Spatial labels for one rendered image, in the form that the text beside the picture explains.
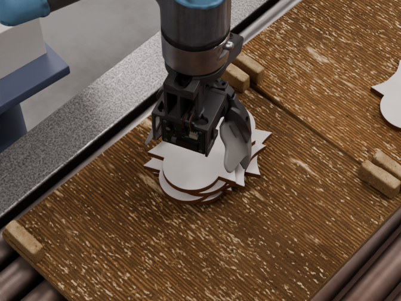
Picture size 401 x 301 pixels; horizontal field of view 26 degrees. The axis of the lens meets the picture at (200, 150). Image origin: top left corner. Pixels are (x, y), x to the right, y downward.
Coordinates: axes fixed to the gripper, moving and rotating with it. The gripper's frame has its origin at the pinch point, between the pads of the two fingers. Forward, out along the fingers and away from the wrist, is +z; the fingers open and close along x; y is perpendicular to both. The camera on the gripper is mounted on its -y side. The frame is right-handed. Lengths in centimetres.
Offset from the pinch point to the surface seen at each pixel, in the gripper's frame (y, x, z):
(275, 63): -22.3, 2.7, 5.5
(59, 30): -92, -85, 99
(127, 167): 3.4, -9.7, 5.5
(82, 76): -78, -70, 99
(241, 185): 3.3, 6.7, 0.7
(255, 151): -2.3, 6.5, 0.7
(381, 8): -39.7, 14.2, 5.5
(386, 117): -17.7, 20.9, 4.5
